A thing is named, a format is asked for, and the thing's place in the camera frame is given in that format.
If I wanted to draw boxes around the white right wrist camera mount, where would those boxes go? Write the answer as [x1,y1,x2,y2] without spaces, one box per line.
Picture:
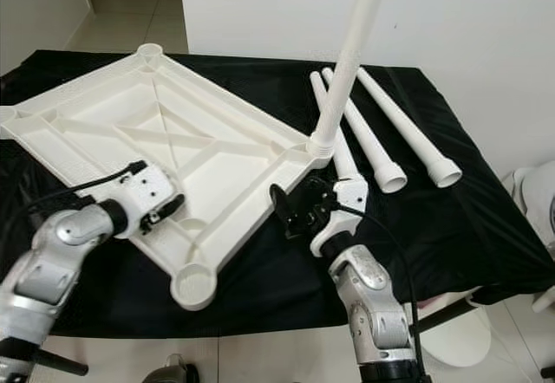
[310,177,369,258]

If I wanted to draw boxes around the white plastic table top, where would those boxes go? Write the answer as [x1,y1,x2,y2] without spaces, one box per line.
[0,42,335,311]

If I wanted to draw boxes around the white round base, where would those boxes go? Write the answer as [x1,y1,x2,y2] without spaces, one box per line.
[421,305,491,368]

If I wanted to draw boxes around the black table leg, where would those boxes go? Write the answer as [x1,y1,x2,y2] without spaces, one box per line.
[408,301,478,332]
[13,348,90,378]

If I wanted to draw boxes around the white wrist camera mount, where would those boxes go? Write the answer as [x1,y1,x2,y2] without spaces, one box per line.
[113,162,174,238]
[310,177,369,258]

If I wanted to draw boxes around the white plastic table leg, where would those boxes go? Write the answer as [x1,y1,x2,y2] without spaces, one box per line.
[306,0,394,159]
[309,72,362,183]
[356,68,463,189]
[321,67,409,195]

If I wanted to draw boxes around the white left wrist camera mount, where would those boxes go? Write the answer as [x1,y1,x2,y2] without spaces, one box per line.
[113,162,174,238]

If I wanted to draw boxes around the black table cloth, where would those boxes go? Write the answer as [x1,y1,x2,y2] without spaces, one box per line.
[0,49,555,328]

